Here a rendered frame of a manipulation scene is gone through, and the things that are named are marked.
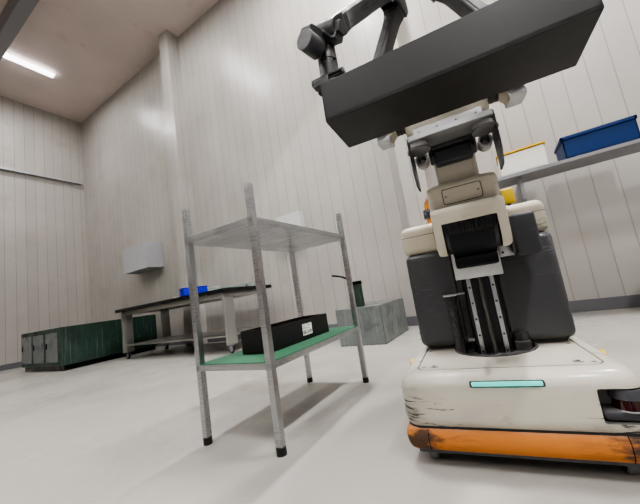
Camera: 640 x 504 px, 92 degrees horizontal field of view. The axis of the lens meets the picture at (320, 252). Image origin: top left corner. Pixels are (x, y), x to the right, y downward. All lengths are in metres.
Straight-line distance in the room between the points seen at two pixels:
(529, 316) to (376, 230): 3.26
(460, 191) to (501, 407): 0.67
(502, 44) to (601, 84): 3.80
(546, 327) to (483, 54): 0.96
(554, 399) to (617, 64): 4.01
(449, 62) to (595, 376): 0.87
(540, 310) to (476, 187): 0.53
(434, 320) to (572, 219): 3.00
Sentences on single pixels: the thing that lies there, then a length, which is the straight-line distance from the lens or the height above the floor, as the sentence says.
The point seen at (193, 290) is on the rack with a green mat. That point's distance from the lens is 1.59.
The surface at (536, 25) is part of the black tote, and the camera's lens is 0.87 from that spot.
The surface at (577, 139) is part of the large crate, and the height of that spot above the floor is 1.58.
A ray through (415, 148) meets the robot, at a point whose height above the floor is 1.00.
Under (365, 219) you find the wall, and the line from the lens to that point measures 4.52.
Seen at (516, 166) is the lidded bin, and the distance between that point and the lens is 3.63.
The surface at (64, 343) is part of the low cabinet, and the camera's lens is 6.74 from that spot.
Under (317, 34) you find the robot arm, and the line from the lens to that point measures 1.05.
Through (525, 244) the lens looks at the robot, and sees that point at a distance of 1.24.
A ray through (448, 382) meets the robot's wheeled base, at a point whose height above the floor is 0.25.
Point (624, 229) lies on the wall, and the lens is 4.28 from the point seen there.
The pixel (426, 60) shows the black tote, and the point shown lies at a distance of 0.86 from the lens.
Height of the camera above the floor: 0.58
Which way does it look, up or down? 8 degrees up
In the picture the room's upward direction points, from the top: 9 degrees counter-clockwise
